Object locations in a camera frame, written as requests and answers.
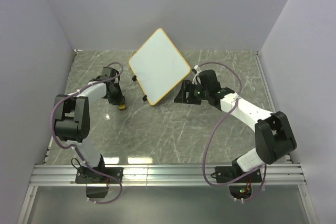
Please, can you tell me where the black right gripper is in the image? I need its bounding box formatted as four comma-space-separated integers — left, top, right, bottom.
174, 80, 209, 105

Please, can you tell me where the yellow and black eraser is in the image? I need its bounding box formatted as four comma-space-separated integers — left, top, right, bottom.
118, 104, 126, 110

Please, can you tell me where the yellow framed whiteboard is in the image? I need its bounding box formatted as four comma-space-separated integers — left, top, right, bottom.
129, 28, 191, 106

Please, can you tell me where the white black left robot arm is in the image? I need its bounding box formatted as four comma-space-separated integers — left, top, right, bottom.
50, 66, 126, 183

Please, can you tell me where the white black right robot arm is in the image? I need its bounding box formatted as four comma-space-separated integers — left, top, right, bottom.
174, 70, 297, 182

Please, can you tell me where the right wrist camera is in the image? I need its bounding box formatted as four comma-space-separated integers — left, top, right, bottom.
192, 65, 201, 84

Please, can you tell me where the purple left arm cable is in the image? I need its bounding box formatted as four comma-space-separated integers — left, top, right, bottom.
51, 62, 124, 205

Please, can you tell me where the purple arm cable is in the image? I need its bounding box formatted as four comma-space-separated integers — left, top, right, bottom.
194, 61, 268, 204
51, 62, 124, 205

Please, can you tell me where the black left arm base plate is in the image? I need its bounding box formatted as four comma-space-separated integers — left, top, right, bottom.
75, 167, 123, 184

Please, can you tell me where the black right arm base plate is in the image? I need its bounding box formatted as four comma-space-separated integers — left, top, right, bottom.
211, 165, 262, 184

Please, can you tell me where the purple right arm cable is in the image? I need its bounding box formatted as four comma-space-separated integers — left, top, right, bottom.
194, 61, 268, 204

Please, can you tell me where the aluminium rail frame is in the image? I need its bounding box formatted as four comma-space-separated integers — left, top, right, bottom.
17, 49, 308, 224

